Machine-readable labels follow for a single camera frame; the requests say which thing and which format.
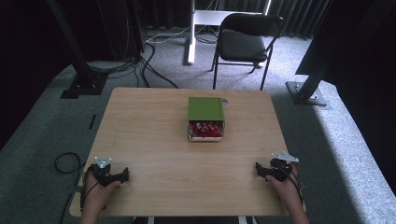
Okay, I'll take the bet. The left hand-held gripper cable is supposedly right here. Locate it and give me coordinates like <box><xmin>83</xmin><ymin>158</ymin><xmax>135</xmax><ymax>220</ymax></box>
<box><xmin>79</xmin><ymin>181</ymin><xmax>101</xmax><ymax>213</ymax></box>

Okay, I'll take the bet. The black metal stand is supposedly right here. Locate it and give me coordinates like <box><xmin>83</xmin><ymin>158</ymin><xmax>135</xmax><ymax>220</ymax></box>
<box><xmin>46</xmin><ymin>0</ymin><xmax>109</xmax><ymax>100</ymax></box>
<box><xmin>285</xmin><ymin>46</ymin><xmax>332</xmax><ymax>111</ymax></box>

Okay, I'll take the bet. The pile of red packets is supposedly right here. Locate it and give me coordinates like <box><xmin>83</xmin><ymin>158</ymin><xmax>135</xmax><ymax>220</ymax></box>
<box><xmin>189</xmin><ymin>120</ymin><xmax>224</xmax><ymax>139</ymax></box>

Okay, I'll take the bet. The person's left hand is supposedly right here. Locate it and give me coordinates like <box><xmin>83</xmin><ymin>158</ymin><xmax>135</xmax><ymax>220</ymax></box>
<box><xmin>82</xmin><ymin>172</ymin><xmax>121</xmax><ymax>216</ymax></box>

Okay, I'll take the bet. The white cardboard drawer tray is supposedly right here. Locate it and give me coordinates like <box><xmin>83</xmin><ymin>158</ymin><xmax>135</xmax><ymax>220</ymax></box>
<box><xmin>187</xmin><ymin>119</ymin><xmax>226</xmax><ymax>143</ymax></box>

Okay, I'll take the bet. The person's right hand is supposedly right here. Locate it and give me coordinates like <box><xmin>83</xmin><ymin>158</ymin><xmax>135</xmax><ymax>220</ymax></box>
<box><xmin>264</xmin><ymin>163</ymin><xmax>303</xmax><ymax>207</ymax></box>

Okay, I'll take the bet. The white cable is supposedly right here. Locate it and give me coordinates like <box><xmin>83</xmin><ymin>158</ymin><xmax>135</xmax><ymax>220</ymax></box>
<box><xmin>145</xmin><ymin>25</ymin><xmax>191</xmax><ymax>45</ymax></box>

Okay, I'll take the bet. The right hand-held gripper cable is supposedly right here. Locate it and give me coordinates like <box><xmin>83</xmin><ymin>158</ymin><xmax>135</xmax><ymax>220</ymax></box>
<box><xmin>279</xmin><ymin>163</ymin><xmax>305</xmax><ymax>207</ymax></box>

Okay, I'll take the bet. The black cable loop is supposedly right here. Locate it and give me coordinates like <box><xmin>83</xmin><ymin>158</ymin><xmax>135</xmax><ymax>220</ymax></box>
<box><xmin>53</xmin><ymin>151</ymin><xmax>83</xmax><ymax>175</ymax></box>

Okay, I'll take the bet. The hand-held gripper cable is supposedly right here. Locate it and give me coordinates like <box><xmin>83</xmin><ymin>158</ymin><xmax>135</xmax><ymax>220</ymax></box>
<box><xmin>279</xmin><ymin>163</ymin><xmax>305</xmax><ymax>207</ymax></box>
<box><xmin>79</xmin><ymin>181</ymin><xmax>101</xmax><ymax>213</ymax></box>

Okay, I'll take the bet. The bundle of black cables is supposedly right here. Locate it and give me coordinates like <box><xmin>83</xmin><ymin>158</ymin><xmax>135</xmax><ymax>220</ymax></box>
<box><xmin>86</xmin><ymin>41</ymin><xmax>180</xmax><ymax>90</ymax></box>

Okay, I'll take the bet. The dark curtain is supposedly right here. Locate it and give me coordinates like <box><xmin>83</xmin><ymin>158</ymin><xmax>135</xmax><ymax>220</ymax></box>
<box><xmin>136</xmin><ymin>0</ymin><xmax>325</xmax><ymax>40</ymax></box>

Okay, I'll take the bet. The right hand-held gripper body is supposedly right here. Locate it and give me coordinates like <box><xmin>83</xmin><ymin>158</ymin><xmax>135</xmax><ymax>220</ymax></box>
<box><xmin>266</xmin><ymin>150</ymin><xmax>300</xmax><ymax>183</ymax></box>

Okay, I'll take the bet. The green cardboard box sleeve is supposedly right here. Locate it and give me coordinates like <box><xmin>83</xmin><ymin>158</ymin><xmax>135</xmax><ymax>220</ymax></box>
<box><xmin>187</xmin><ymin>96</ymin><xmax>229</xmax><ymax>122</ymax></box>

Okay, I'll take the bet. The black folding chair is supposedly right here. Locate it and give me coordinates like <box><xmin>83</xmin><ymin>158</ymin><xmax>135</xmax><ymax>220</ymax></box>
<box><xmin>210</xmin><ymin>12</ymin><xmax>285</xmax><ymax>91</ymax></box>

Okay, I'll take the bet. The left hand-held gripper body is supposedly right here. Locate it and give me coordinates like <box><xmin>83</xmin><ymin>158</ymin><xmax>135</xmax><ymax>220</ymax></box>
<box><xmin>88</xmin><ymin>156</ymin><xmax>121</xmax><ymax>188</ymax></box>

